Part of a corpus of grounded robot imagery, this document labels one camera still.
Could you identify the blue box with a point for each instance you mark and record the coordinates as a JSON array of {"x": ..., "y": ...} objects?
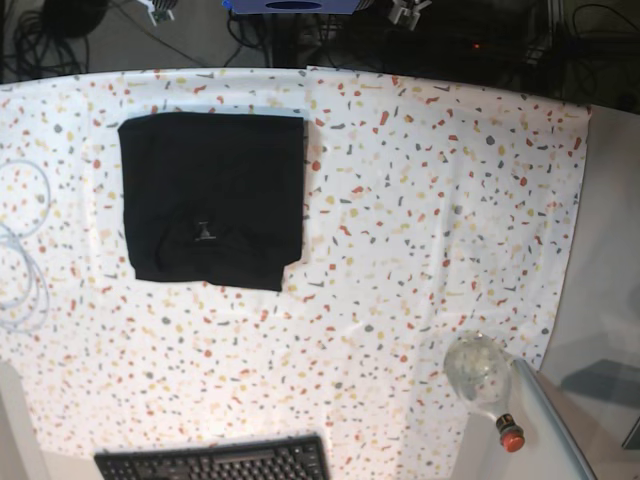
[{"x": 247, "y": 7}]

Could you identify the black computer keyboard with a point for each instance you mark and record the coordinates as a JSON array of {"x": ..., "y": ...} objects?
[{"x": 301, "y": 457}]

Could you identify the black t-shirt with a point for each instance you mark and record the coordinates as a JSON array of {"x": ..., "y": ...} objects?
[{"x": 213, "y": 197}]

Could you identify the terrazzo pattern tablecloth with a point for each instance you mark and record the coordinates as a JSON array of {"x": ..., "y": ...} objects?
[{"x": 429, "y": 208}]

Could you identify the clear bottle with red cap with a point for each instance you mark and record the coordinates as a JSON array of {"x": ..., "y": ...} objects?
[{"x": 479, "y": 372}]

